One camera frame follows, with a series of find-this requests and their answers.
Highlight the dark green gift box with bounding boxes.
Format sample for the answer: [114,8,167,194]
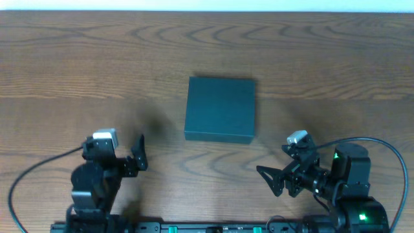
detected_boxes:
[184,76,256,144]

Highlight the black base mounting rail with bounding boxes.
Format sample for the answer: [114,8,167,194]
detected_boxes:
[49,221,310,233]

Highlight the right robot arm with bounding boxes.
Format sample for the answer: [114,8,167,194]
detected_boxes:
[256,131,390,233]

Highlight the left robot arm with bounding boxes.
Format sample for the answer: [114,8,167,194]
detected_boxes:
[63,135,148,233]

